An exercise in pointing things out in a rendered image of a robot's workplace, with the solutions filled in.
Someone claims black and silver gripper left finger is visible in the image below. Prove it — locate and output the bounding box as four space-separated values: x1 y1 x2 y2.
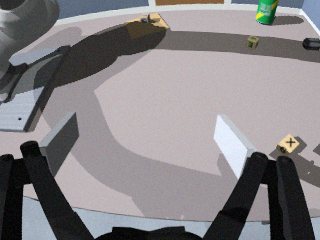
0 112 95 240

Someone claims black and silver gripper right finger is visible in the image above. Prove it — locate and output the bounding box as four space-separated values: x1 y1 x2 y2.
202 114 316 240

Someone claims green and yellow drink can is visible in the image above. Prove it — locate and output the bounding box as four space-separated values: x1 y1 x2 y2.
256 0 279 25

